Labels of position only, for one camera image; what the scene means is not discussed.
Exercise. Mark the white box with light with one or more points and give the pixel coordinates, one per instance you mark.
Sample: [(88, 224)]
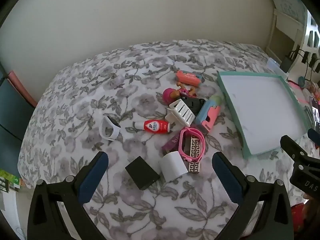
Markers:
[(275, 65)]

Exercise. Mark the pink watch band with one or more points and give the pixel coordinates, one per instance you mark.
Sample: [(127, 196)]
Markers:
[(202, 147)]

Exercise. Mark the small coral puzzle toy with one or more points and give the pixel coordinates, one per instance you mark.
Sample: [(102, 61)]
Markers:
[(187, 78)]

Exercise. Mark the pink board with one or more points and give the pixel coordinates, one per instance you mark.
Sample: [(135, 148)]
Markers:
[(21, 87)]

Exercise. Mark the teal rimmed white tray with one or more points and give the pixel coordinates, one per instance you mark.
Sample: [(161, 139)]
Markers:
[(265, 115)]

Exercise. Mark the white charger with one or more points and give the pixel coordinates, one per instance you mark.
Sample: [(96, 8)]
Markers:
[(172, 167)]

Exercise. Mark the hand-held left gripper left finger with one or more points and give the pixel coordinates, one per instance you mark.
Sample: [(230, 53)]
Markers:
[(96, 172)]

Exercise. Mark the green printed papers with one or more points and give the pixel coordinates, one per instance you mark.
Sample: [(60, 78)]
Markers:
[(8, 181)]

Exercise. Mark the pink hooded toy doll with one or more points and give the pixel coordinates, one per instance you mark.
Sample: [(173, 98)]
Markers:
[(171, 95)]

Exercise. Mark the black charger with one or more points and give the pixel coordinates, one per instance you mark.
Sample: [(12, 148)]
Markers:
[(142, 173)]

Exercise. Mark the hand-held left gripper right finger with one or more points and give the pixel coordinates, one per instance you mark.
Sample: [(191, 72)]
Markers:
[(225, 175)]

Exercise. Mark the white toy chair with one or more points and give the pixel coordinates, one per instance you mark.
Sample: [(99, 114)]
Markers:
[(181, 112)]

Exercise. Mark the purple packet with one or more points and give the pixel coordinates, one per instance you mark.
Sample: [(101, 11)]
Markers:
[(172, 142)]

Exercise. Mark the coral blue green puzzle toy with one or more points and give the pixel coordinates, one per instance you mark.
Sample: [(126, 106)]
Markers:
[(208, 115)]

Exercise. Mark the white shelf unit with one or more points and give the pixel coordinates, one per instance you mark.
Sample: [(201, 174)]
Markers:
[(290, 17)]

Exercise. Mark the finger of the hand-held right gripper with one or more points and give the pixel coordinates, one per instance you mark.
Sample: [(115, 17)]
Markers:
[(314, 136), (292, 147)]

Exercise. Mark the white wrist band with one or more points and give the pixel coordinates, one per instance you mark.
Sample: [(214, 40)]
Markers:
[(103, 130)]

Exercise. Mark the small red white bottle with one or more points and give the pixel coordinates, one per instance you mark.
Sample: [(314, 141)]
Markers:
[(155, 127)]

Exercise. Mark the black power adapter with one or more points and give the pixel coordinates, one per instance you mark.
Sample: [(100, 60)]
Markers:
[(287, 61)]

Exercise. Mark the grey floral blanket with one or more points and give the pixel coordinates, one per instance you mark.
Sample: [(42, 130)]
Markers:
[(82, 92)]

